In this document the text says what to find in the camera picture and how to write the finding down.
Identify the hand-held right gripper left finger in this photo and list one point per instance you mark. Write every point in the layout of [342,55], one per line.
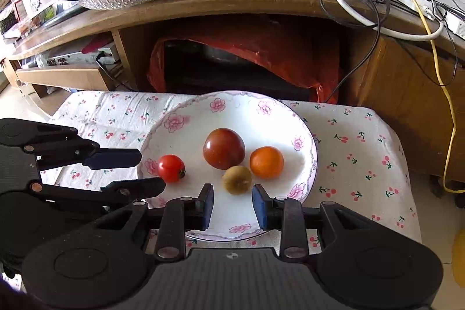
[207,208]

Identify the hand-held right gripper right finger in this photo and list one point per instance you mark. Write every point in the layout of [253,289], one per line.
[259,208]

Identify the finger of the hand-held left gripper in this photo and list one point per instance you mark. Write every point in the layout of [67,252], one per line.
[112,158]
[141,185]

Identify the small red tomato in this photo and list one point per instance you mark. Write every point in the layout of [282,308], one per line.
[170,168]

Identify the brown kiwi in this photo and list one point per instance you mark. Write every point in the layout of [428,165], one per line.
[236,179]

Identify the small orange tangerine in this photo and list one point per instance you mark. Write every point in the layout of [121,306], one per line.
[266,162]

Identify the white floral plate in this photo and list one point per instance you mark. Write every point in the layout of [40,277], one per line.
[254,121]

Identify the wooden drawer box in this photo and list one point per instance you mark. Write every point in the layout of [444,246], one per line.
[61,75]

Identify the white flat device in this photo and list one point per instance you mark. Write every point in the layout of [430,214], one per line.
[72,57]

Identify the cherry print cloth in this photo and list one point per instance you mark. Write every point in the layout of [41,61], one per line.
[363,157]

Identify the red plastic bag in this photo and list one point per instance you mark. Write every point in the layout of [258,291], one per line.
[276,52]

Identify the yellow round object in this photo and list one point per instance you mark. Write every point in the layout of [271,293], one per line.
[459,259]

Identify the wooden cabinet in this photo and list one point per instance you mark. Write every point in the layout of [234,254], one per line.
[254,1]

